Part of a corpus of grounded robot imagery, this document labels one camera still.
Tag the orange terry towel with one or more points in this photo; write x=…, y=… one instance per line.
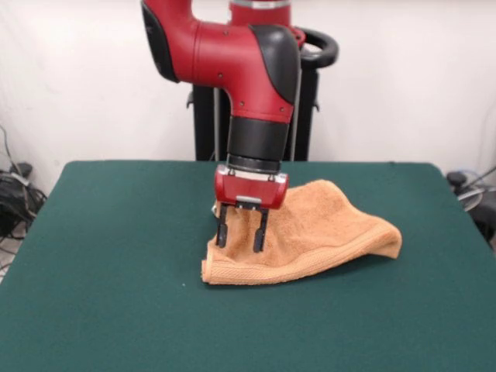
x=317, y=224

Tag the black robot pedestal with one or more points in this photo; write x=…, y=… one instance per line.
x=203, y=128

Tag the dark green table cloth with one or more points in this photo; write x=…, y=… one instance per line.
x=116, y=232

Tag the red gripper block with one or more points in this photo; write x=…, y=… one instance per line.
x=252, y=190

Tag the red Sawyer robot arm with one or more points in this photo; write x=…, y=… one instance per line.
x=232, y=58

